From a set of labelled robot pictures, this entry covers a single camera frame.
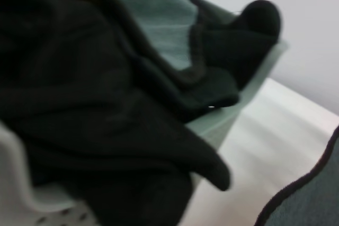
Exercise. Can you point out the yellow and grey towel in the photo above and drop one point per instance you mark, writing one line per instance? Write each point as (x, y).
(304, 199)

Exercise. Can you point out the grey-green towel with black trim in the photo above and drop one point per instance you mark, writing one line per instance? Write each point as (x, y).
(164, 25)

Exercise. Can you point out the grey perforated plastic basket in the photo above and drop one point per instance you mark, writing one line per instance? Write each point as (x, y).
(16, 183)

